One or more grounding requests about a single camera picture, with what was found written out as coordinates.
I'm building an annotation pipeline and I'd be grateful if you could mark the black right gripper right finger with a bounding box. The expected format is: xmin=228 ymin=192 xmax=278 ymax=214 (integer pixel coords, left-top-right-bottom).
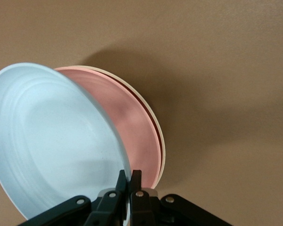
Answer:
xmin=129 ymin=169 xmax=234 ymax=226

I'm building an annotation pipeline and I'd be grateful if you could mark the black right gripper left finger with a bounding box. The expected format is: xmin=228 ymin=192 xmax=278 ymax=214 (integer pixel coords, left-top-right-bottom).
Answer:
xmin=20 ymin=169 xmax=128 ymax=226

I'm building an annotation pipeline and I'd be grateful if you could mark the pink plate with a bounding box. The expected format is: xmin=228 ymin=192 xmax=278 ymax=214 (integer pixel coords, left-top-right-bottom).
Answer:
xmin=54 ymin=66 xmax=162 ymax=189

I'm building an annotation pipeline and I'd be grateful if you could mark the blue plate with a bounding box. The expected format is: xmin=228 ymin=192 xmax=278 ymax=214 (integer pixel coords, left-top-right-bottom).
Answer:
xmin=0 ymin=62 xmax=133 ymax=226

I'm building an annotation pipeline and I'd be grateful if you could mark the beige plate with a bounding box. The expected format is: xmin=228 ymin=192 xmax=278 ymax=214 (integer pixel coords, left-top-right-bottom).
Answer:
xmin=70 ymin=65 xmax=166 ymax=189

